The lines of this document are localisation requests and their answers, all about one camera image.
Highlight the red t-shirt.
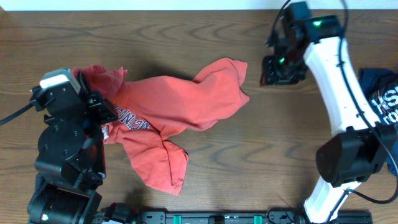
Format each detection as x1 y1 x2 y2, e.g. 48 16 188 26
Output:
73 57 249 195

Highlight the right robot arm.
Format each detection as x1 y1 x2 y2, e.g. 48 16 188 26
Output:
260 1 396 223

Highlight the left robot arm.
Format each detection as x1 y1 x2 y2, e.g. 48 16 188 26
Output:
27 68 118 223

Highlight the navy blue t-shirt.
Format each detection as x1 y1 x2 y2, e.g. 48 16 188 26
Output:
358 68 398 177

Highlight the right black cable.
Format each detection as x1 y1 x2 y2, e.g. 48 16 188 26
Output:
266 0 398 205

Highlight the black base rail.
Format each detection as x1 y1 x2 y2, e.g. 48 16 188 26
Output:
93 202 373 224

